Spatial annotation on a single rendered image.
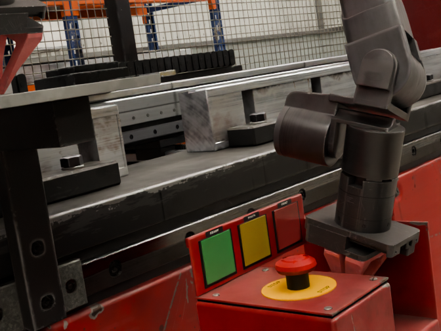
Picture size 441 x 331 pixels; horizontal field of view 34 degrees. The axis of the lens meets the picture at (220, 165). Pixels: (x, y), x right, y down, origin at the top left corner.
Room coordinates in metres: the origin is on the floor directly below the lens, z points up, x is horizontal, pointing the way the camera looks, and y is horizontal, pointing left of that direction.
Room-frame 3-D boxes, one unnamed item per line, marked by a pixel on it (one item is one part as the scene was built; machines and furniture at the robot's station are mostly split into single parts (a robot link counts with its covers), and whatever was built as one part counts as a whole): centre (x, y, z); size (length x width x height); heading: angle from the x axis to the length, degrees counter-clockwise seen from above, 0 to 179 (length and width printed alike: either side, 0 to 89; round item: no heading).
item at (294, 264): (0.68, -0.06, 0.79); 0.04 x 0.04 x 0.04
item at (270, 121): (1.21, -0.14, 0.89); 0.30 x 0.05 x 0.03; 138
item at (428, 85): (1.51, -0.40, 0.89); 0.30 x 0.05 x 0.03; 138
